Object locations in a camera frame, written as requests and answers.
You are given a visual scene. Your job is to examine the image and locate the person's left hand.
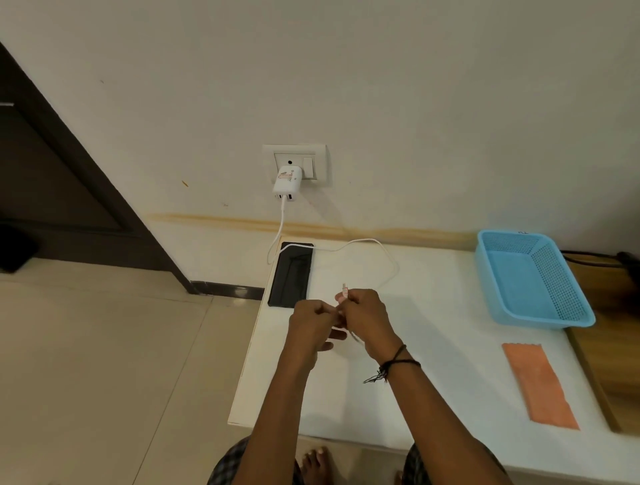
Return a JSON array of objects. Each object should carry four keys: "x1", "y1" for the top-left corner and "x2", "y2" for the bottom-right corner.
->
[{"x1": 287, "y1": 298, "x2": 349, "y2": 370}]

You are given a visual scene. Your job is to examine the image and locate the person's right hand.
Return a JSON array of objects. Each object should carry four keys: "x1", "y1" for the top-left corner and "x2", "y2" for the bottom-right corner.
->
[{"x1": 335, "y1": 288, "x2": 403, "y2": 363}]

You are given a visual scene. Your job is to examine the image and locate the black smartphone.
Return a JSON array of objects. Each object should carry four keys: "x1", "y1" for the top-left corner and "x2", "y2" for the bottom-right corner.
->
[{"x1": 267, "y1": 241, "x2": 315, "y2": 308}]

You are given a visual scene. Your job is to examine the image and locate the white charging cable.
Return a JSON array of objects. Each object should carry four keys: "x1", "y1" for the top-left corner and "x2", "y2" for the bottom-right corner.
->
[{"x1": 266, "y1": 195, "x2": 401, "y2": 346}]

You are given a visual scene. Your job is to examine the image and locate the white charger adapter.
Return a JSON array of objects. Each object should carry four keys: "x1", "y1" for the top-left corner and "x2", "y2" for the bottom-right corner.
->
[{"x1": 272, "y1": 165, "x2": 304, "y2": 205}]

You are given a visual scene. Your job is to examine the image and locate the orange cleaning cloth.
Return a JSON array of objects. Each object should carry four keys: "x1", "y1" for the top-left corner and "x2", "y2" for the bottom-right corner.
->
[{"x1": 501, "y1": 342, "x2": 581, "y2": 431}]

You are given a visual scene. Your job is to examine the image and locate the person's left forearm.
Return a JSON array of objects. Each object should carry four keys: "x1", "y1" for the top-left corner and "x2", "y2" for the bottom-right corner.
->
[{"x1": 232, "y1": 349, "x2": 321, "y2": 485}]

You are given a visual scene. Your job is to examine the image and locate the person's right forearm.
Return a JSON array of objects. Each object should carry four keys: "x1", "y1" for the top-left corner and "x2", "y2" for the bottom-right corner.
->
[{"x1": 382, "y1": 357, "x2": 513, "y2": 485}]

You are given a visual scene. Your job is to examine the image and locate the person's left foot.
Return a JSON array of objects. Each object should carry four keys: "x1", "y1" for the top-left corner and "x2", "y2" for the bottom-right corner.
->
[{"x1": 299, "y1": 446, "x2": 333, "y2": 485}]

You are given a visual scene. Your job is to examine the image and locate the blue plastic basket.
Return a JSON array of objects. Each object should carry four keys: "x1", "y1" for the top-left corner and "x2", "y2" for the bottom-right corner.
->
[{"x1": 475, "y1": 229, "x2": 597, "y2": 330}]

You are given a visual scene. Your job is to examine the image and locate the checkered shorts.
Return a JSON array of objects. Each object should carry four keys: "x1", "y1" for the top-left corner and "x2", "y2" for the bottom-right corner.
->
[{"x1": 207, "y1": 436, "x2": 509, "y2": 485}]

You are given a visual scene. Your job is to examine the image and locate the wooden board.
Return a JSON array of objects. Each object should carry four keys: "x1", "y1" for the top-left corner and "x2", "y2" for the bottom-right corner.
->
[{"x1": 562, "y1": 252, "x2": 640, "y2": 434}]

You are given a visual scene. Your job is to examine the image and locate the dark wooden door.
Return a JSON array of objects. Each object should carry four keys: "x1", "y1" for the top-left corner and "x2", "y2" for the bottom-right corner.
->
[{"x1": 0, "y1": 42, "x2": 199, "y2": 294}]

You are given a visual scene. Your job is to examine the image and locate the black box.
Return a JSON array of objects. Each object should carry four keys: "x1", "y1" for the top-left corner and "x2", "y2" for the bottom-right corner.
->
[{"x1": 0, "y1": 223, "x2": 41, "y2": 274}]

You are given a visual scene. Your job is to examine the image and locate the black thread bracelet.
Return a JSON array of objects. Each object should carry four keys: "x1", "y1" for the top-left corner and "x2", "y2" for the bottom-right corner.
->
[{"x1": 363, "y1": 344, "x2": 422, "y2": 384}]

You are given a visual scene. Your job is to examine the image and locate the white wall socket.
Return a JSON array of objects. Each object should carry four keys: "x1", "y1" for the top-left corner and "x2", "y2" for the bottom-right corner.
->
[{"x1": 262, "y1": 143, "x2": 331, "y2": 189}]

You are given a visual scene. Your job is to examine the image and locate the black power cable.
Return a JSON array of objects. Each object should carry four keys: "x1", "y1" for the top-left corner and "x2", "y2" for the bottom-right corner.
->
[{"x1": 559, "y1": 249, "x2": 626, "y2": 269}]

